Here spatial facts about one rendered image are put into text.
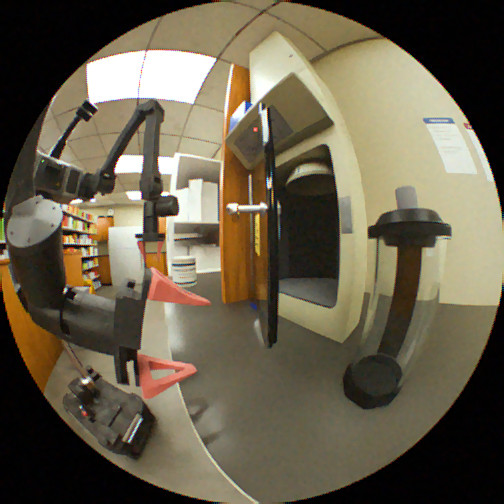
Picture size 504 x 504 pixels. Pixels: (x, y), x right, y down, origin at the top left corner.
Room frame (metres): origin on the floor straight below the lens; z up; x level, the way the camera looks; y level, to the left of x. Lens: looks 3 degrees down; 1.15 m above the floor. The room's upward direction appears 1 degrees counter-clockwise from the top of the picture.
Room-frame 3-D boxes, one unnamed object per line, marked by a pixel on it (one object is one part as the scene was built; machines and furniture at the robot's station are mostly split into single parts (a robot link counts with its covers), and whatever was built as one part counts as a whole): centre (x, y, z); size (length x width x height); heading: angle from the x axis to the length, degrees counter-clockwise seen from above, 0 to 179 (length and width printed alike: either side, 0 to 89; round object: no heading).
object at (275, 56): (0.43, -0.20, 2.18); 0.32 x 0.25 x 0.93; 34
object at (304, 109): (0.32, -0.05, 1.46); 0.32 x 0.12 x 0.10; 34
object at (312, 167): (0.40, -0.19, 1.34); 0.18 x 0.18 x 0.05
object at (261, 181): (0.32, -0.01, 1.19); 0.30 x 0.01 x 0.40; 4
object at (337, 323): (0.43, -0.20, 1.33); 0.32 x 0.25 x 0.77; 34
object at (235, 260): (0.63, -0.10, 1.64); 0.49 x 0.03 x 1.40; 124
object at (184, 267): (0.73, 0.37, 1.02); 0.13 x 0.13 x 0.15
